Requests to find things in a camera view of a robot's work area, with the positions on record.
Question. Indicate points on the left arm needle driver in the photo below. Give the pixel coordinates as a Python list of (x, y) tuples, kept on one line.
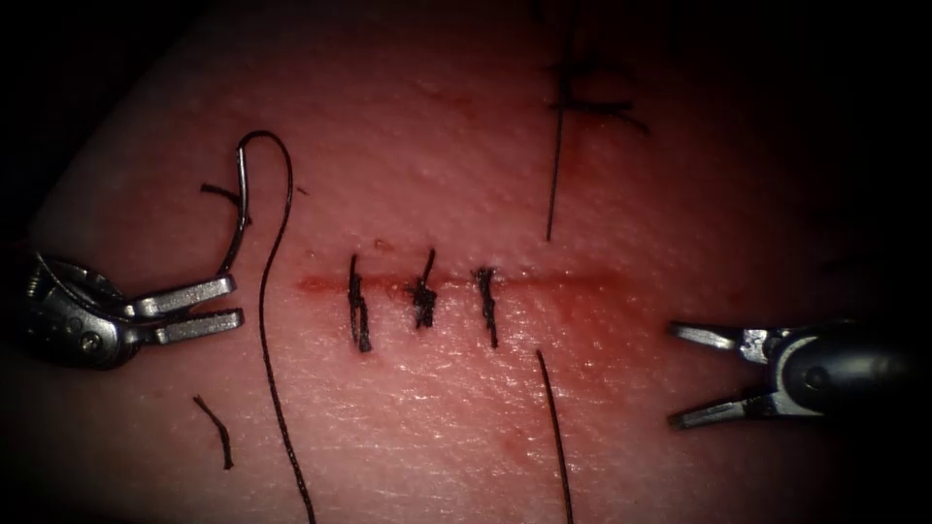
[(73, 320)]

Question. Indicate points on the tissue pad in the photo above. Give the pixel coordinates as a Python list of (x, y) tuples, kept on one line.
[(451, 182)]

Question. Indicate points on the black stitching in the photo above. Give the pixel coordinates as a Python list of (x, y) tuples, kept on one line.
[(597, 107), (357, 313)]

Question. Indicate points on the short black thread piece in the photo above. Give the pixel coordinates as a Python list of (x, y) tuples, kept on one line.
[(218, 192), (218, 426)]

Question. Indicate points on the left arm needle driver jaw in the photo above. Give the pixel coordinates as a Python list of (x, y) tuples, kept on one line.
[(204, 325), (193, 295)]

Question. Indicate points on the curved steel needle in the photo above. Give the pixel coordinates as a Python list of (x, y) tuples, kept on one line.
[(242, 182)]

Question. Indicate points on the long black thread piece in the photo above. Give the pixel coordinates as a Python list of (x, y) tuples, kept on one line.
[(557, 160), (555, 422)]

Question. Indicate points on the right arm needle driver jaw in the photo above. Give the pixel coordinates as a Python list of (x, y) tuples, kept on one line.
[(717, 336), (728, 410)]

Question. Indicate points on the right arm needle driver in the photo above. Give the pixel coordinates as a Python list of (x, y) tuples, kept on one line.
[(837, 371)]

